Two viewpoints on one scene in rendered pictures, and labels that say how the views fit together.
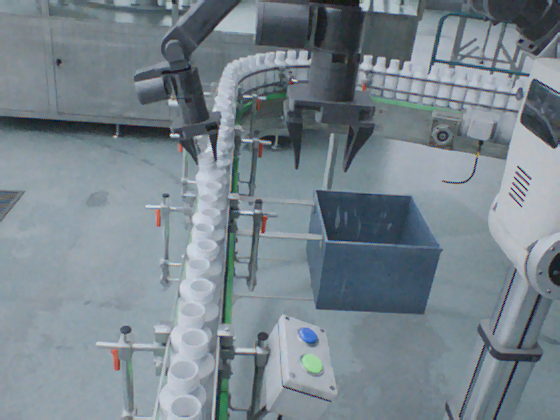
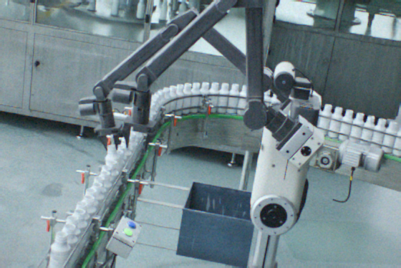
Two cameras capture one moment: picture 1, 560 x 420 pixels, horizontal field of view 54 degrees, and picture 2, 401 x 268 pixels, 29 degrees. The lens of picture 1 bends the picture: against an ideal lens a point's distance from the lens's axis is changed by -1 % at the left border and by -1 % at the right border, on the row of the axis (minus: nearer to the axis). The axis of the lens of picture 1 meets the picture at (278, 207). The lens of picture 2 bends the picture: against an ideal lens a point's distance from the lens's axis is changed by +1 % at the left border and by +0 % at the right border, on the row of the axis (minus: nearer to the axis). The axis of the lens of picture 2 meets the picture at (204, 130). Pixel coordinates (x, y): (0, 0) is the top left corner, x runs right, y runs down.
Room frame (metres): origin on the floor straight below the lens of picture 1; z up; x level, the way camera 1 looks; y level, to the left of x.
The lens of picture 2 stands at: (-1.71, -0.67, 2.34)
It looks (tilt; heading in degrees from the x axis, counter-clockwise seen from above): 19 degrees down; 10
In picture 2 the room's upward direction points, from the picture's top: 9 degrees clockwise
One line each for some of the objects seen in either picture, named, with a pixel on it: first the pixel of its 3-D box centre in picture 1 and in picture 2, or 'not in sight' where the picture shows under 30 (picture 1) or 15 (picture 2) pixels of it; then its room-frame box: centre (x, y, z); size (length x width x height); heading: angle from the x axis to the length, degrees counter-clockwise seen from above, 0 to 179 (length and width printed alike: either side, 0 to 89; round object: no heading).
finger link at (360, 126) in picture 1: (339, 136); (143, 137); (0.67, -0.07, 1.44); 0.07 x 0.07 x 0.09; 5
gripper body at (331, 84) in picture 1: (332, 80); (140, 116); (0.67, -0.05, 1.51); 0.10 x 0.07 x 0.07; 95
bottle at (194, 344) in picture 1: (192, 382); (77, 233); (0.58, 0.09, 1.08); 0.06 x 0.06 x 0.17
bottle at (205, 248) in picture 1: (204, 284); (95, 205); (0.81, 0.12, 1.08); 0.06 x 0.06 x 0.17
